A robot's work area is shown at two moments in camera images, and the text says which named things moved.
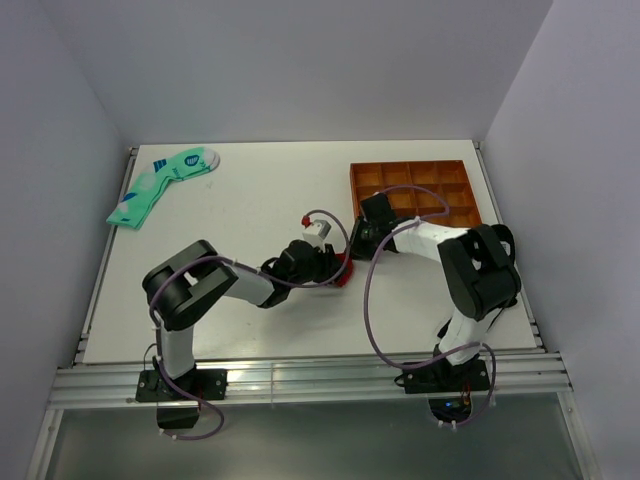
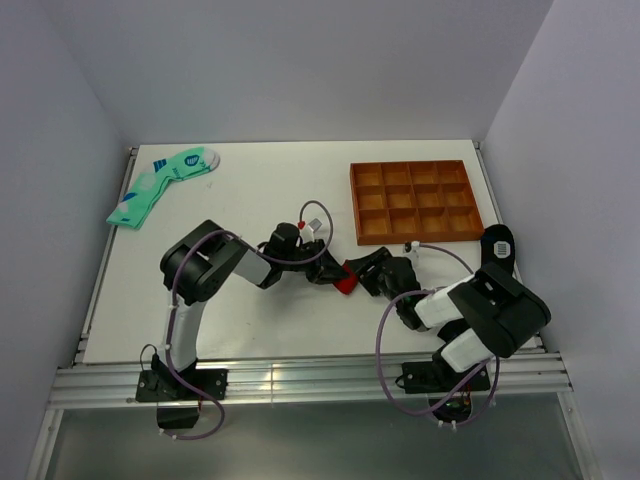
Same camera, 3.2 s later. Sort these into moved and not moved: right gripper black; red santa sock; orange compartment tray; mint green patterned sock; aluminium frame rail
Moved: right gripper black; red santa sock
Not moved: orange compartment tray; mint green patterned sock; aluminium frame rail
